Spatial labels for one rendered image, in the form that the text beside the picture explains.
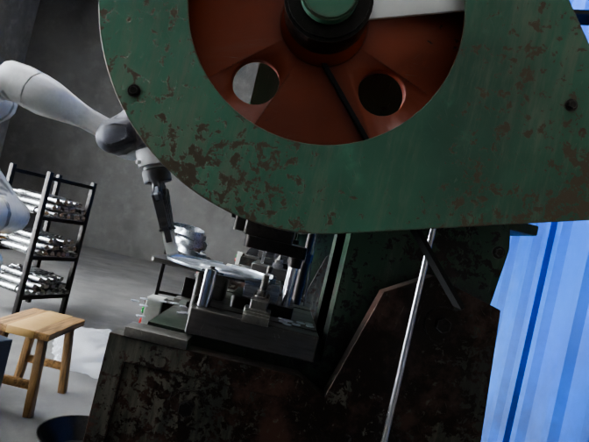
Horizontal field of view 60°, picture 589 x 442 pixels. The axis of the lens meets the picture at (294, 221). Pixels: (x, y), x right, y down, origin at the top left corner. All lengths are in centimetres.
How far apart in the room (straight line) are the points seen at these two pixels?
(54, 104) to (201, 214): 665
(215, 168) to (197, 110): 11
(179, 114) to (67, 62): 816
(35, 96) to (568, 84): 125
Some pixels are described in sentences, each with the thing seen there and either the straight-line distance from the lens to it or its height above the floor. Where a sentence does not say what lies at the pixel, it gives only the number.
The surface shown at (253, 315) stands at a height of 72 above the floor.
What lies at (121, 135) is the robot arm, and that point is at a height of 106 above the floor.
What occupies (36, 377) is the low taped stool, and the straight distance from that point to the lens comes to 227.
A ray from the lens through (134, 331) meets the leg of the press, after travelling 117.
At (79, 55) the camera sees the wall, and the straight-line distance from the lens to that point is 905.
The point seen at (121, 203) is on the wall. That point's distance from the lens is 839.
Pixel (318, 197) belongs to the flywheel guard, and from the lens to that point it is 90.
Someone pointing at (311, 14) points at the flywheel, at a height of 128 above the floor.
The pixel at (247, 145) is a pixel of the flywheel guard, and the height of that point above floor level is 105.
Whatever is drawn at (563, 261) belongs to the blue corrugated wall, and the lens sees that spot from 227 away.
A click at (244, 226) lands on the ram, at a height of 91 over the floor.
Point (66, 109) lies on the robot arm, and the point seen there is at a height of 111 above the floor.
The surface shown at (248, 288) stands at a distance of 131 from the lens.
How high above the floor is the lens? 92
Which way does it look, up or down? 2 degrees up
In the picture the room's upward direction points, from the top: 13 degrees clockwise
